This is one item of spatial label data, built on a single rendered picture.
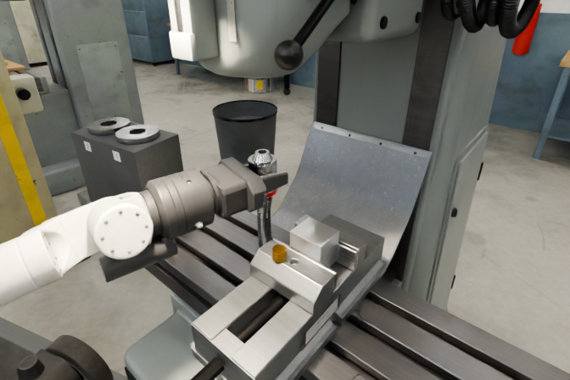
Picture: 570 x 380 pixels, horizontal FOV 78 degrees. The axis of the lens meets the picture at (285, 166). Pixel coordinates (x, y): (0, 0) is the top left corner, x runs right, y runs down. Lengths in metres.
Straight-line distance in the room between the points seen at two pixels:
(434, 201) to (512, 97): 3.86
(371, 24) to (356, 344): 0.47
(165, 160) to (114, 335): 1.25
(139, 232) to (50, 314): 1.73
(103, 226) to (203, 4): 0.27
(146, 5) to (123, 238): 7.36
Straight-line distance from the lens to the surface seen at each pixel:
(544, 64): 4.63
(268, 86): 0.52
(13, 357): 1.24
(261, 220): 0.62
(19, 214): 2.36
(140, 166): 0.78
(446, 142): 0.85
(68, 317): 2.12
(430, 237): 0.97
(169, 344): 0.76
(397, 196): 0.84
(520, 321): 2.15
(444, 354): 0.63
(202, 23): 0.43
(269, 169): 0.56
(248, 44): 0.42
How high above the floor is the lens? 1.41
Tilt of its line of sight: 27 degrees down
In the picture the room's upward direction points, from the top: straight up
